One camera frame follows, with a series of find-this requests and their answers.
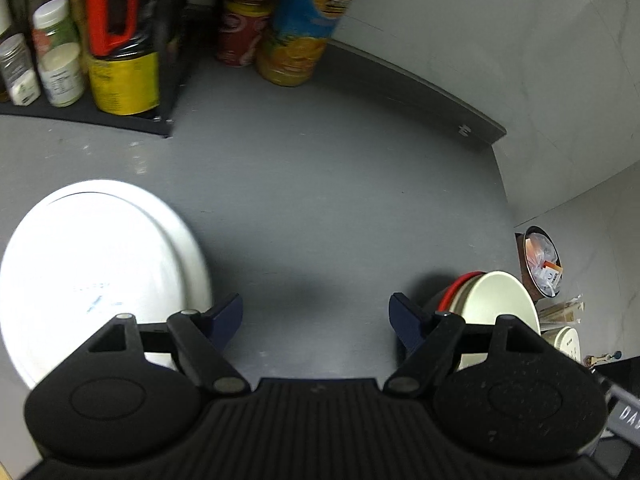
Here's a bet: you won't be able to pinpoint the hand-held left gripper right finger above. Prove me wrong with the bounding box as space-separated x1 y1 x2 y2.
384 292 557 400

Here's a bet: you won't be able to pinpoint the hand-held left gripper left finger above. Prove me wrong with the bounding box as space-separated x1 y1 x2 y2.
75 293 252 395

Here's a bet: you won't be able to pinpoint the red rimmed bowl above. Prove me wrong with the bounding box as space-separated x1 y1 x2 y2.
424 271 490 317

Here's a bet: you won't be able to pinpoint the white plate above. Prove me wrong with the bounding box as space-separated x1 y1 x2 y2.
0 179 214 391

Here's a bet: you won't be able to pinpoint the cream white kitchen appliance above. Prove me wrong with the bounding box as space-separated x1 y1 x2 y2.
542 326 584 367

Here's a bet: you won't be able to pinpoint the wrapped chopstick packets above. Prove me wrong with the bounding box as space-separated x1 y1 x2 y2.
539 293 587 324

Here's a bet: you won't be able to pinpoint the trash bin with bag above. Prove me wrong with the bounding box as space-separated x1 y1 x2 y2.
515 226 564 304

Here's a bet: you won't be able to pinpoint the clear plastic bag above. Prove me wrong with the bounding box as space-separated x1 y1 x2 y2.
525 232 561 297

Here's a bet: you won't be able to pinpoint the black condiment rack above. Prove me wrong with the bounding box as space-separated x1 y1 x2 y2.
0 0 222 139

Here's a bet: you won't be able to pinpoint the orange juice bottle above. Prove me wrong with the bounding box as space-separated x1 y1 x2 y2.
256 0 377 87

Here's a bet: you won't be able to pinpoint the white green label bottle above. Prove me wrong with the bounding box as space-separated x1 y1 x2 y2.
32 0 86 109

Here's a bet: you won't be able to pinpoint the small silver cap bottle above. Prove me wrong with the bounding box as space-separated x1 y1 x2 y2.
0 33 42 107

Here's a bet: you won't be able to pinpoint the yellow oil bottle red handle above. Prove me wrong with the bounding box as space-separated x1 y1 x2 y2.
81 0 162 116

